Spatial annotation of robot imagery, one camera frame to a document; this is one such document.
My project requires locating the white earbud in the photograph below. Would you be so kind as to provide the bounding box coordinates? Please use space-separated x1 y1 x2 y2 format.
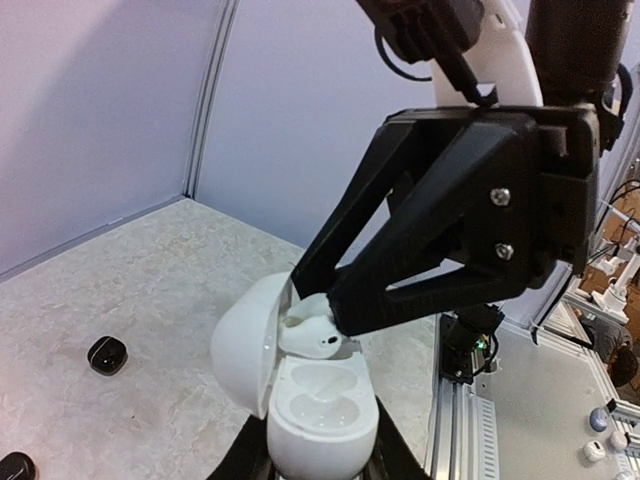
278 293 344 359

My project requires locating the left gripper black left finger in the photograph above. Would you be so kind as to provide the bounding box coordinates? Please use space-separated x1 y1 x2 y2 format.
207 416 273 480

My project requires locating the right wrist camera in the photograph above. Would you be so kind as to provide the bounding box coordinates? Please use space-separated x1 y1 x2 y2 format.
358 0 485 64

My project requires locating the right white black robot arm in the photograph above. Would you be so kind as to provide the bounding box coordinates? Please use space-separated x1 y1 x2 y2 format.
292 1 633 337

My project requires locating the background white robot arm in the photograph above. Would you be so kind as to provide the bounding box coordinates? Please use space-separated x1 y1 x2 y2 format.
364 237 639 479

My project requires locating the background person dark hair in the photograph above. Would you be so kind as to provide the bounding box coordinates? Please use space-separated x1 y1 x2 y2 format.
580 315 639 388

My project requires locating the white earbud charging case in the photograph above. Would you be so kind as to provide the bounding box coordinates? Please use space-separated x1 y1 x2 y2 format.
210 272 379 479

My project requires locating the round pale gadget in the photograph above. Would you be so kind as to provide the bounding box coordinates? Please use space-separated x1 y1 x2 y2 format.
607 431 629 453

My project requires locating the round white gadget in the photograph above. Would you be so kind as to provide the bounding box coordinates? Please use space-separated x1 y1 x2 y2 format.
582 440 607 464

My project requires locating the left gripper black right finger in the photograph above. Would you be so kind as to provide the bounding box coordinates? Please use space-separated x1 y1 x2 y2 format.
367 397 430 480

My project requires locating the round blue-grey gadget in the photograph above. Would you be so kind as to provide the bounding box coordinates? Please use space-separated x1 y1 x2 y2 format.
589 407 609 433

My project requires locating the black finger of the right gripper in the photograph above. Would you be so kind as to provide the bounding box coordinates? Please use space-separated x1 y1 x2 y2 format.
291 122 422 299

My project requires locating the black earbud charging case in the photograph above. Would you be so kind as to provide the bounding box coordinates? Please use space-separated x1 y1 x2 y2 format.
0 452 37 480

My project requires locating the aluminium front rail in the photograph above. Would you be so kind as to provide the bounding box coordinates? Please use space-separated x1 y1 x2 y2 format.
424 314 500 480

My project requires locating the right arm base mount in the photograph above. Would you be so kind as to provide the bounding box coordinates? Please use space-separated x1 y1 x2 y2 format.
438 304 505 384

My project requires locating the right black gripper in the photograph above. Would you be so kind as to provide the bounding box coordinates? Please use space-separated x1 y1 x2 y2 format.
328 107 600 336

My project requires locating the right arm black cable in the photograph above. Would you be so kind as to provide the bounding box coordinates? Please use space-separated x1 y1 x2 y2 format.
374 29 436 84

